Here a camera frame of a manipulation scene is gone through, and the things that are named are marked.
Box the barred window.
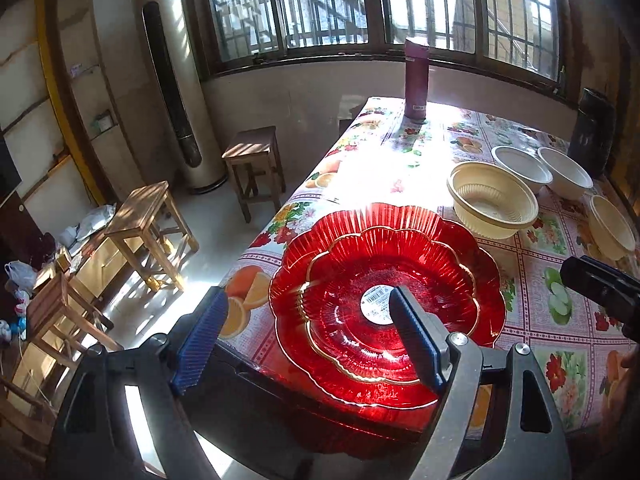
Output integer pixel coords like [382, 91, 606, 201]
[182, 0, 581, 106]

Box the white wall shelf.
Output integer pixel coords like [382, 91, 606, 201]
[60, 35, 132, 196]

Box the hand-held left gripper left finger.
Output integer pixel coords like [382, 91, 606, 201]
[55, 286, 229, 480]

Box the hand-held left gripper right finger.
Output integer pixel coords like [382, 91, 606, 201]
[389, 285, 571, 480]

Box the white plastic bag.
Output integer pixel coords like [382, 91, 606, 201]
[5, 260, 38, 295]

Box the floral fruit print tablecloth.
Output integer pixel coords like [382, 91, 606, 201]
[217, 96, 640, 433]

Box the dark wooden stool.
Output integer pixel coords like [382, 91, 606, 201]
[222, 126, 287, 224]

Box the black bucket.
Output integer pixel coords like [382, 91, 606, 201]
[567, 87, 617, 178]

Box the cream plastic bowl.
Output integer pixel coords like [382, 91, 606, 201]
[587, 194, 637, 261]

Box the white standing air conditioner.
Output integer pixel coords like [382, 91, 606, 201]
[134, 0, 227, 195]

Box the white plastic bowl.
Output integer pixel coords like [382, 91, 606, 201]
[491, 145, 553, 193]
[537, 146, 594, 200]

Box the maroon thermos bottle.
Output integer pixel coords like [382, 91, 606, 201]
[404, 37, 429, 119]

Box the cream ribbed strainer bowl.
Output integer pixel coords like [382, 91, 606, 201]
[446, 161, 540, 240]

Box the large red scalloped glass plate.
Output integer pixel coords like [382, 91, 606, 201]
[268, 203, 507, 409]

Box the light wooden stool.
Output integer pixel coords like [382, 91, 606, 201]
[103, 180, 200, 293]
[25, 272, 123, 361]

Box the grey plastic bag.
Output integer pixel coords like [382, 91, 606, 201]
[60, 205, 118, 248]

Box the small red scalloped glass plate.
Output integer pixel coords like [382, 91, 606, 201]
[305, 226, 475, 386]

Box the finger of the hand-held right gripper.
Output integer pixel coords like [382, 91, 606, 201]
[559, 255, 640, 338]

